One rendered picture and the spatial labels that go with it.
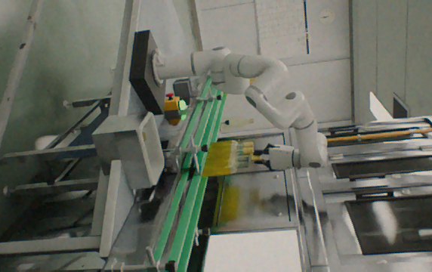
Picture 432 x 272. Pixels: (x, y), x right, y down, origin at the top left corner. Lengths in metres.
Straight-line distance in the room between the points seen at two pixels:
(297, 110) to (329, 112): 6.57
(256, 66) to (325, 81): 6.34
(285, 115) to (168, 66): 0.54
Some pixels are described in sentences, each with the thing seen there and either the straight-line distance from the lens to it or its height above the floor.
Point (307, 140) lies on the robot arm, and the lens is 1.49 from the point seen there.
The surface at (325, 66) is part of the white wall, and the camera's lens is 7.67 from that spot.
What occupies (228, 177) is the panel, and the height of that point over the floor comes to 1.03.
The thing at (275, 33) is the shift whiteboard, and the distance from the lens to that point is 7.44.
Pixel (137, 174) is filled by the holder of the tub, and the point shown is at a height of 0.79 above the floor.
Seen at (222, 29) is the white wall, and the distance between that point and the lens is 7.46.
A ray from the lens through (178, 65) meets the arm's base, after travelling 1.63.
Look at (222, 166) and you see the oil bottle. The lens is 1.66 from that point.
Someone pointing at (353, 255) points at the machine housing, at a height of 1.48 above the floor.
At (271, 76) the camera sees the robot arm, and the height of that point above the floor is 1.28.
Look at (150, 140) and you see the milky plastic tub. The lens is 1.50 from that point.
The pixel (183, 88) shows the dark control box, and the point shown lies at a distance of 2.16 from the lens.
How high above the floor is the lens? 1.28
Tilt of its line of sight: 9 degrees down
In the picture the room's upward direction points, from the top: 84 degrees clockwise
